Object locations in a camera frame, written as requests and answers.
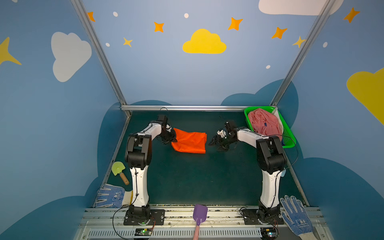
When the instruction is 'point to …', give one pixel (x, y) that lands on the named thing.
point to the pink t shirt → (265, 123)
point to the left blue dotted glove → (109, 196)
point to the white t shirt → (276, 113)
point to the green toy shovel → (117, 168)
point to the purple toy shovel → (199, 215)
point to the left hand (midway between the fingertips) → (178, 139)
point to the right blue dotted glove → (296, 217)
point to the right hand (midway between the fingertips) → (213, 145)
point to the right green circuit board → (270, 232)
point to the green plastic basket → (289, 139)
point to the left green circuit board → (143, 232)
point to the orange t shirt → (190, 142)
